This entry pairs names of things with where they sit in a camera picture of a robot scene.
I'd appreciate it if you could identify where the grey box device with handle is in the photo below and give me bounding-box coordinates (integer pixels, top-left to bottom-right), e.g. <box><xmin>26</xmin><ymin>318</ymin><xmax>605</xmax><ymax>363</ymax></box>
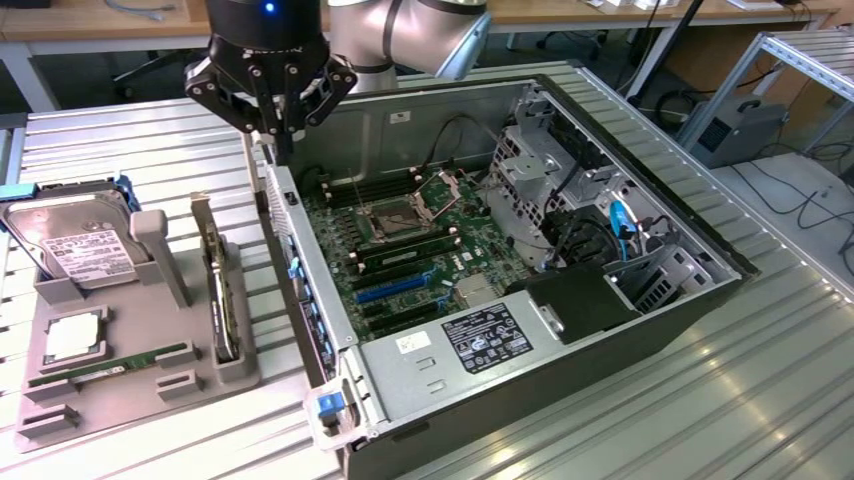
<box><xmin>684</xmin><ymin>98</ymin><xmax>793</xmax><ymax>170</ymax></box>

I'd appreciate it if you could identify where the aluminium slat side table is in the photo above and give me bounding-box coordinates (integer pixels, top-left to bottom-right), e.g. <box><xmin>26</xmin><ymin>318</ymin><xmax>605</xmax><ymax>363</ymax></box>
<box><xmin>673</xmin><ymin>28</ymin><xmax>854</xmax><ymax>164</ymax></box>

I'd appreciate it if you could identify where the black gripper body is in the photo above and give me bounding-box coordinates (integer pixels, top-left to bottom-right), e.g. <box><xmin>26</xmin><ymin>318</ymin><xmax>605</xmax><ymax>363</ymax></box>
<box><xmin>204</xmin><ymin>0</ymin><xmax>333</xmax><ymax>100</ymax></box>

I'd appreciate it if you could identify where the green motherboard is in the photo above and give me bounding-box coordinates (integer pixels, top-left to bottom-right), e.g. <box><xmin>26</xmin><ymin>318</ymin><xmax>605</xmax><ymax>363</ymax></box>
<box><xmin>296</xmin><ymin>167</ymin><xmax>535</xmax><ymax>341</ymax></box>

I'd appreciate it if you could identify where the black open PC case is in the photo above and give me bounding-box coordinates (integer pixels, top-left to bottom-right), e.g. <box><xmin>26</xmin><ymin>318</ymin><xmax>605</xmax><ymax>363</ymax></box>
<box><xmin>236</xmin><ymin>72</ymin><xmax>761</xmax><ymax>480</ymax></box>

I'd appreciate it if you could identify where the CPU socket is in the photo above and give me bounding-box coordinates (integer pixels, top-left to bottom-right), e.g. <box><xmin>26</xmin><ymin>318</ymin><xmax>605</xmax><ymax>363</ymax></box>
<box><xmin>358</xmin><ymin>197</ymin><xmax>428</xmax><ymax>246</ymax></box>

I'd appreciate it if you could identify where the silver power supply unit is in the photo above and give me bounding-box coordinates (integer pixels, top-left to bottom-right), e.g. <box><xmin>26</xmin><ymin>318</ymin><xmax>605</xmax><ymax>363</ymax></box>
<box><xmin>356</xmin><ymin>288</ymin><xmax>569</xmax><ymax>426</ymax></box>

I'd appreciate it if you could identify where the black coiled cable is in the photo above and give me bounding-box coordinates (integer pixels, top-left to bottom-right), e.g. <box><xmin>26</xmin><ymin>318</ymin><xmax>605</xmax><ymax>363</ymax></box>
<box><xmin>656</xmin><ymin>88</ymin><xmax>701</xmax><ymax>126</ymax></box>

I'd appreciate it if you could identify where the blue disk wire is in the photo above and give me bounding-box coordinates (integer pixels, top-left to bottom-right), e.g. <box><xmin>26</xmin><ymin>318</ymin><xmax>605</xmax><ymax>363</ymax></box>
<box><xmin>607</xmin><ymin>198</ymin><xmax>636</xmax><ymax>262</ymax></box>

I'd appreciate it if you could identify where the silver CPU chip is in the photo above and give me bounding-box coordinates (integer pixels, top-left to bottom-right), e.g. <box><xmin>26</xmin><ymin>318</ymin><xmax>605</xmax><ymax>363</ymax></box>
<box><xmin>42</xmin><ymin>314</ymin><xmax>108</xmax><ymax>361</ymax></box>

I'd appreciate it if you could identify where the thick black diagonal cable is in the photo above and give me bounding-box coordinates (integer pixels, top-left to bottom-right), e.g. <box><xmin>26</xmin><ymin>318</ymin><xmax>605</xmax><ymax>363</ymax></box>
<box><xmin>623</xmin><ymin>0</ymin><xmax>705</xmax><ymax>99</ymax></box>

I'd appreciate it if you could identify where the black plastic cover box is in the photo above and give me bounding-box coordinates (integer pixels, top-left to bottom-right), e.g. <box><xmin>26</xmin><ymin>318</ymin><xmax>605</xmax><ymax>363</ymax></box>
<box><xmin>504</xmin><ymin>263</ymin><xmax>643</xmax><ymax>347</ymax></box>

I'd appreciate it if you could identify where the open metal socket cover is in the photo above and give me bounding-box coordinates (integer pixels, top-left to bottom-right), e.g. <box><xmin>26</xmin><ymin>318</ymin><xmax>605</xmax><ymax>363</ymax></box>
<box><xmin>409</xmin><ymin>169</ymin><xmax>461</xmax><ymax>221</ymax></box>

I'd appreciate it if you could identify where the green RAM stick with label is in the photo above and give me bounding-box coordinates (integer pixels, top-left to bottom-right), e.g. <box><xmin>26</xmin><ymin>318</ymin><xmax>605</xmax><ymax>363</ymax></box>
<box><xmin>358</xmin><ymin>239</ymin><xmax>462</xmax><ymax>274</ymax></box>

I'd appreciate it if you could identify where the black RAM slot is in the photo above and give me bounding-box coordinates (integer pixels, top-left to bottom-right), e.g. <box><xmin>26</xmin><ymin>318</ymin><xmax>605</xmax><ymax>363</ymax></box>
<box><xmin>328</xmin><ymin>184</ymin><xmax>422</xmax><ymax>208</ymax></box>
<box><xmin>349</xmin><ymin>227</ymin><xmax>454</xmax><ymax>257</ymax></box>
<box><xmin>352</xmin><ymin>232</ymin><xmax>458</xmax><ymax>263</ymax></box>
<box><xmin>317</xmin><ymin>167</ymin><xmax>413</xmax><ymax>190</ymax></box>
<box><xmin>321</xmin><ymin>173</ymin><xmax>416</xmax><ymax>196</ymax></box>
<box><xmin>324</xmin><ymin>178</ymin><xmax>420</xmax><ymax>202</ymax></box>

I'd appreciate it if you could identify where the grey parts rack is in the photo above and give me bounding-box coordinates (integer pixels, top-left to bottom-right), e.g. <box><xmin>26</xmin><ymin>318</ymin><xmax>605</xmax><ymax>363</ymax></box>
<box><xmin>11</xmin><ymin>209</ymin><xmax>265</xmax><ymax>454</ymax></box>

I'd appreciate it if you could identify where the silver vented disk bay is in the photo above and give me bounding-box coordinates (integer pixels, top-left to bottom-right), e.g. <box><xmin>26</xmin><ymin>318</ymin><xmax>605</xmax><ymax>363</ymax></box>
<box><xmin>603</xmin><ymin>241</ymin><xmax>743</xmax><ymax>317</ymax></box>

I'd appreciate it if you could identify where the silver hard disk drive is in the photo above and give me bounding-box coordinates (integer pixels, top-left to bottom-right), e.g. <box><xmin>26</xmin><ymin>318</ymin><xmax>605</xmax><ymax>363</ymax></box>
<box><xmin>0</xmin><ymin>192</ymin><xmax>152</xmax><ymax>291</ymax></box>

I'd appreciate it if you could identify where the silver metal drive cage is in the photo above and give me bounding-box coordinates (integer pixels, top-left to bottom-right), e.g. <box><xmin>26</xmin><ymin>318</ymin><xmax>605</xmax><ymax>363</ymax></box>
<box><xmin>480</xmin><ymin>82</ymin><xmax>645</xmax><ymax>275</ymax></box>

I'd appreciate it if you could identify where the graphics card with silver bracket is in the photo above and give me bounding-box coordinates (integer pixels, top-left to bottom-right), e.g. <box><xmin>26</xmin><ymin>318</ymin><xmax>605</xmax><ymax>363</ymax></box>
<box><xmin>188</xmin><ymin>192</ymin><xmax>242</xmax><ymax>362</ymax></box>

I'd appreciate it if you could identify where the blue expansion slot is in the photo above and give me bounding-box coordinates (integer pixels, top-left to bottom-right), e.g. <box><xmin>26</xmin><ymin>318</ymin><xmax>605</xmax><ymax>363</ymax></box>
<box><xmin>354</xmin><ymin>277</ymin><xmax>436</xmax><ymax>306</ymax></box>

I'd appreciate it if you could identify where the light blue network cable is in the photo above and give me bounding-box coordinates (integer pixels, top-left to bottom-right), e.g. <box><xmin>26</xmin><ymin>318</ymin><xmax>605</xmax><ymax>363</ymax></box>
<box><xmin>104</xmin><ymin>0</ymin><xmax>180</xmax><ymax>22</ymax></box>

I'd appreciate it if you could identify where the black wire bundle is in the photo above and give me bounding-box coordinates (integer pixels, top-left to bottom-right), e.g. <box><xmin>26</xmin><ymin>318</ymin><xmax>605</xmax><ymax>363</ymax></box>
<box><xmin>539</xmin><ymin>194</ymin><xmax>625</xmax><ymax>269</ymax></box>

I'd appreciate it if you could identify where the black floor cable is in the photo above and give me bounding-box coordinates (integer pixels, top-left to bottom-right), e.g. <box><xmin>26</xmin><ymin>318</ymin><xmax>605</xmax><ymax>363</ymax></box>
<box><xmin>729</xmin><ymin>159</ymin><xmax>854</xmax><ymax>232</ymax></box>

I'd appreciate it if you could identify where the long black expansion slot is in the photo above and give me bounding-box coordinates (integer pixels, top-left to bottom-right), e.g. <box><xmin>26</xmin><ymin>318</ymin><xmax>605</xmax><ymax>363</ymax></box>
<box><xmin>365</xmin><ymin>308</ymin><xmax>446</xmax><ymax>335</ymax></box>
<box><xmin>348</xmin><ymin>266</ymin><xmax>429</xmax><ymax>294</ymax></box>
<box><xmin>362</xmin><ymin>298</ymin><xmax>442</xmax><ymax>325</ymax></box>

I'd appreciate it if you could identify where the silver chipset heatsink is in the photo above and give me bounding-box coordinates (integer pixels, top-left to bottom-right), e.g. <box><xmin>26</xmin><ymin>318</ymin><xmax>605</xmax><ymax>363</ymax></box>
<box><xmin>456</xmin><ymin>278</ymin><xmax>500</xmax><ymax>307</ymax></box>

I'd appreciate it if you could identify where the black office chair base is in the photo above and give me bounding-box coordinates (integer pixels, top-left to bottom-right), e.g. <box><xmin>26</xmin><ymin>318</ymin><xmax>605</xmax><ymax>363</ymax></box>
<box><xmin>109</xmin><ymin>47</ymin><xmax>214</xmax><ymax>99</ymax></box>
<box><xmin>505</xmin><ymin>29</ymin><xmax>609</xmax><ymax>57</ymax></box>

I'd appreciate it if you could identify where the thin socket locking lever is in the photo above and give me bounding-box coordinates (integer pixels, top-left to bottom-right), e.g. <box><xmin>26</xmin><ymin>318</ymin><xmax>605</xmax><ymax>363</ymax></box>
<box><xmin>349</xmin><ymin>167</ymin><xmax>368</xmax><ymax>217</ymax></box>

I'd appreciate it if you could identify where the black looped cable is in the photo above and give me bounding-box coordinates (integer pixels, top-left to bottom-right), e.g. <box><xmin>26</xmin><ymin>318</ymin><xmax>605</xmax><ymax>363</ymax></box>
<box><xmin>422</xmin><ymin>114</ymin><xmax>501</xmax><ymax>174</ymax></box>

